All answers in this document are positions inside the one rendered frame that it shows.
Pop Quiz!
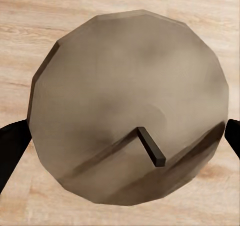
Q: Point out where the pillar candle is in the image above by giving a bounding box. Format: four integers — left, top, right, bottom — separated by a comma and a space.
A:
26, 9, 230, 206

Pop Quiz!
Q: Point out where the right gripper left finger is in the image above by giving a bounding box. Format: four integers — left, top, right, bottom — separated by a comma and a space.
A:
0, 120, 32, 194

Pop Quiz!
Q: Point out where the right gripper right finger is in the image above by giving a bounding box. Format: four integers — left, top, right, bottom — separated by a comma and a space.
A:
224, 119, 240, 158

